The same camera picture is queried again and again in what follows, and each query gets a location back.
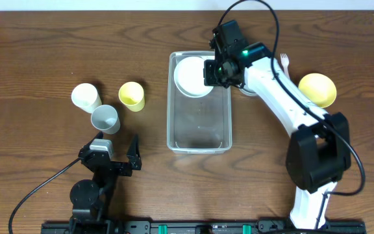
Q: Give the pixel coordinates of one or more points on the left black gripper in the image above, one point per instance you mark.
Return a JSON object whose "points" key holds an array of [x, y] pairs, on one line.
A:
{"points": [[115, 166]]}

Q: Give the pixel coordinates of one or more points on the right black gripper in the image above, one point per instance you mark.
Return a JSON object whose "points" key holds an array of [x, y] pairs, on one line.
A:
{"points": [[210, 73]]}

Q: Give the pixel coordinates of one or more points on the grey bowl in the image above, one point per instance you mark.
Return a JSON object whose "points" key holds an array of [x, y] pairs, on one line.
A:
{"points": [[246, 91]]}

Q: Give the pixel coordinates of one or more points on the white bowl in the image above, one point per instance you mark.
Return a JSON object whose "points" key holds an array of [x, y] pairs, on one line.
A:
{"points": [[189, 77]]}

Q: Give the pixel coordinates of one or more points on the yellow bowl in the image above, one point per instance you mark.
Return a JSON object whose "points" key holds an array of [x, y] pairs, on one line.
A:
{"points": [[319, 89]]}

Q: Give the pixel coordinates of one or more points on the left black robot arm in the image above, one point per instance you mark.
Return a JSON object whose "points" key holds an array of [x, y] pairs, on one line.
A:
{"points": [[91, 197]]}

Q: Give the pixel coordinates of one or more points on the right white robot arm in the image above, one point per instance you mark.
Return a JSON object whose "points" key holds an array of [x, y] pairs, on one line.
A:
{"points": [[319, 149]]}

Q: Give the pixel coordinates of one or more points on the clear plastic container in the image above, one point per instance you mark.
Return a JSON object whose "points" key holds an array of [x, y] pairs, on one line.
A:
{"points": [[197, 125]]}

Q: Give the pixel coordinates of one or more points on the grey cup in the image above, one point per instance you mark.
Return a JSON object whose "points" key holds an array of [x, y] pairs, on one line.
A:
{"points": [[106, 119]]}

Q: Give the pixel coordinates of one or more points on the yellow cup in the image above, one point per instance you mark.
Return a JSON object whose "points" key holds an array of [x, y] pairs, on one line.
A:
{"points": [[131, 94]]}

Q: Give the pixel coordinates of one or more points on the white cup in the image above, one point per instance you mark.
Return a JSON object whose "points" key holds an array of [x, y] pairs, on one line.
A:
{"points": [[86, 97]]}

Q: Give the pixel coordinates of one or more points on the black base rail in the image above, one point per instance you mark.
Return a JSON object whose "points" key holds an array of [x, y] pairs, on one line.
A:
{"points": [[146, 227]]}

